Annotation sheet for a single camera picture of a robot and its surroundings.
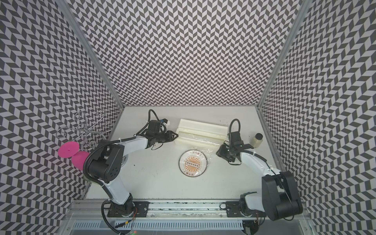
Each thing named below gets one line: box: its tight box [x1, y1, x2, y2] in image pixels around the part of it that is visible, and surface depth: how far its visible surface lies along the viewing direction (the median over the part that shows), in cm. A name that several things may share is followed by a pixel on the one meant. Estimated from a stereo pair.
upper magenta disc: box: [57, 141, 80, 159], surface depth 61 cm
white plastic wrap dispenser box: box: [174, 118, 229, 149], surface depth 104 cm
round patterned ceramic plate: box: [178, 148, 208, 178], surface depth 90 cm
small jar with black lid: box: [250, 132, 263, 149], surface depth 91 cm
